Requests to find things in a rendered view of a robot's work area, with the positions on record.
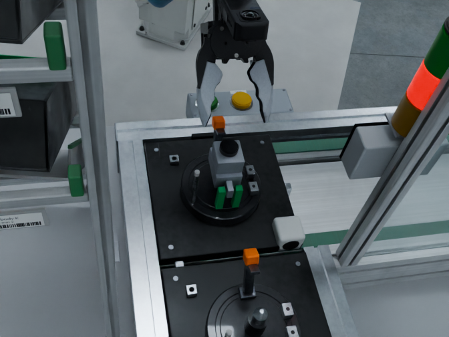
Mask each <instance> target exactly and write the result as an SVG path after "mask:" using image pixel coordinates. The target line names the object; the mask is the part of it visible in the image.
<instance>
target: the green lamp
mask: <svg viewBox="0 0 449 337"><path fill-rule="evenodd" d="M424 65H425V67H426V69H427V70H428V71H429V72H430V73H431V74H432V75H433V76H435V77H437V78H438V79H442V77H443V75H444V74H445V73H446V70H447V69H448V67H449V35H448V34H447V32H446V30H445V29H444V24H443V25H442V27H441V29H440V31H439V32H438V34H437V36H436V38H435V40H434V42H433V43H432V45H431V47H430V49H429V50H428V53H427V54H426V56H425V58H424Z"/></svg>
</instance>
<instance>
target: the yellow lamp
mask: <svg viewBox="0 0 449 337"><path fill-rule="evenodd" d="M406 92H407V91H406ZM420 113H421V110H420V109H418V108H417V107H415V106H414V105H413V104H412V103H411V102H410V101H409V99H408V97H407V93H405V94H404V96H403V98H402V100H401V101H400V103H399V105H398V107H397V108H396V111H395V112H394V114H393V116H392V126H393V127H394V129H395V131H396V132H397V133H398V134H400V135H401V136H403V137H407V135H408V133H409V131H410V130H411V128H412V127H413V125H414V123H415V121H416V120H417V118H418V116H419V115H420Z"/></svg>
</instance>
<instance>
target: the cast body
mask: <svg viewBox="0 0 449 337"><path fill-rule="evenodd" d="M208 161H209V165H210V171H211V175H212V180H213V184H214V188H218V187H225V189H226V196H227V198H232V197H233V193H234V189H233V187H234V186H235V185H241V180H242V177H243V174H242V171H243V166H244V163H245V160H244V156H243V152H242V148H241V144H240V141H239V140H231V139H225V140H223V141H214V142H213V145H212V147H210V151H209V156H208Z"/></svg>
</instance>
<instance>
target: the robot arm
mask: <svg viewBox="0 0 449 337"><path fill-rule="evenodd" d="M148 1H149V2H150V3H151V4H152V5H153V6H155V7H159V8H162V7H165V6H166V5H167V4H169V3H170V2H171V1H173V0H148ZM212 6H213V21H208V22H206V23H201V24H200V34H201V48H200V49H199V51H198V53H197V56H196V77H197V87H196V95H197V105H198V114H199V116H200V120H201V122H202V125H203V126H206V125H207V124H208V121H209V119H210V116H211V105H212V103H213V102H214V91H215V88H216V86H217V85H218V84H219V83H220V81H221V78H222V72H221V70H220V69H219V67H218V66H217V65H216V64H215V62H216V60H222V63H223V64H227V63H228V61H229V60H230V59H236V60H241V61H242V62H243V63H248V62H249V60H248V58H251V57H253V60H250V68H249V69H248V70H247V75H248V77H249V80H250V81H251V82H252V83H253V84H254V87H255V89H256V92H255V96H256V97H257V99H258V101H259V106H260V113H261V116H262V119H263V122H264V123H266V122H268V120H269V116H270V113H271V107H272V101H273V84H274V60H273V54H272V52H271V50H270V48H269V46H268V45H267V42H266V40H267V34H268V28H269V20H268V19H267V17H266V15H265V14H264V13H263V10H262V9H261V8H260V6H259V4H258V3H257V1H256V0H212Z"/></svg>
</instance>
